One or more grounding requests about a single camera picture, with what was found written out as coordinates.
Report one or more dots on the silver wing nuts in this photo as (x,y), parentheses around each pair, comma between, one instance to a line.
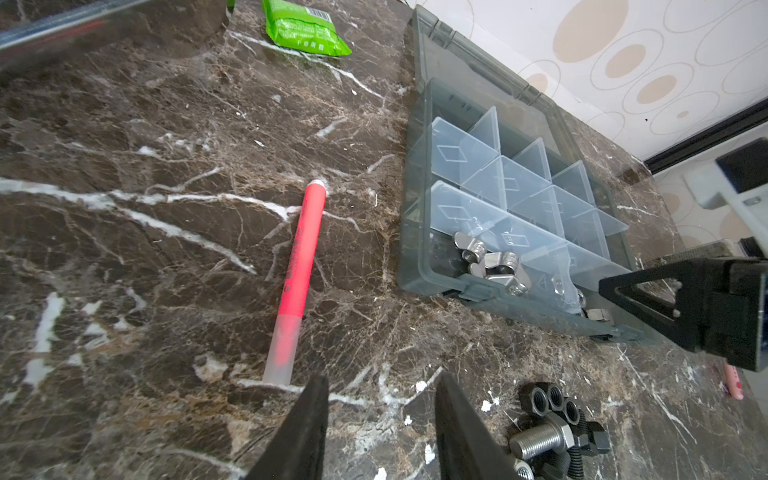
(503,267)

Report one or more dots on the metal tongs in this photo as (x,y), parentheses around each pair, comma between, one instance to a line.
(40,33)

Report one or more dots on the silver hex nuts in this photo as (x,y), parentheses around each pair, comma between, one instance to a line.
(594,306)

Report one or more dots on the silver hex bolt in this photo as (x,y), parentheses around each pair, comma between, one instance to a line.
(552,434)

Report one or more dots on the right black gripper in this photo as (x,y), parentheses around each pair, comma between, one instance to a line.
(716,305)

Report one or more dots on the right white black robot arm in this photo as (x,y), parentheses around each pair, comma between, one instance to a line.
(737,179)

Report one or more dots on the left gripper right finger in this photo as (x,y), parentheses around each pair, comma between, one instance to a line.
(465,448)

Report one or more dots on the green snack packet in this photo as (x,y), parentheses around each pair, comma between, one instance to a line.
(306,29)

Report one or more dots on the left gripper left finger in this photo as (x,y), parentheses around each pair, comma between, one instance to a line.
(297,449)

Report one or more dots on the grey compartment organizer box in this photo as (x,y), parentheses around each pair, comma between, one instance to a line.
(489,155)

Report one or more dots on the black hex bolts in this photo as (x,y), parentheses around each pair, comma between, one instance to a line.
(591,439)

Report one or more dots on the pink handled spoon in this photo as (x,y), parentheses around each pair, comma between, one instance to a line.
(732,381)

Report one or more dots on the pink marker pen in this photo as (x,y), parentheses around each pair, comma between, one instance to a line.
(283,347)

